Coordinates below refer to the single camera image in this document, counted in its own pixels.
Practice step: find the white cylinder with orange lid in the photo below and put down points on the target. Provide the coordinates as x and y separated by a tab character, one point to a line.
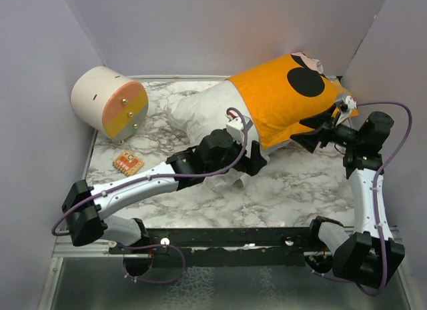
110	102

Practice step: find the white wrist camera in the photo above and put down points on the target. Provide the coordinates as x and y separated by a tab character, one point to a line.
345	103
236	127

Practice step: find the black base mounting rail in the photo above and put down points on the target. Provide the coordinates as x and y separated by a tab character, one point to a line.
227	247

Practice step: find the orange Mickey Mouse pillowcase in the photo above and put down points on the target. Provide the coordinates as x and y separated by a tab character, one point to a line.
281	92

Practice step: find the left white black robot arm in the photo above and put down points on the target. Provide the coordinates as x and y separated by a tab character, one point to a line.
89	211

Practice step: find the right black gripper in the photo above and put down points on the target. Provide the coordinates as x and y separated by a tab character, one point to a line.
310	140

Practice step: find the white pillow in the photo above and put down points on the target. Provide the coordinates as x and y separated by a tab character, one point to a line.
199	114

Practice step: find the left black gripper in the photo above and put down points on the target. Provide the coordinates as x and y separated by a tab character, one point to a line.
252	164

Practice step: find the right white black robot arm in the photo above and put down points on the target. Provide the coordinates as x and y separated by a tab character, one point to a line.
369	256

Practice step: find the small orange patterned card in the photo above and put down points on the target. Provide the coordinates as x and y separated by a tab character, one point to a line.
128	163

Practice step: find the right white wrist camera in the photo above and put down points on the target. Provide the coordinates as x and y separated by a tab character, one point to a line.
345	103

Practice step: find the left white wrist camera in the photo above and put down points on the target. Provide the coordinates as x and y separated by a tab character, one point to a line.
236	127

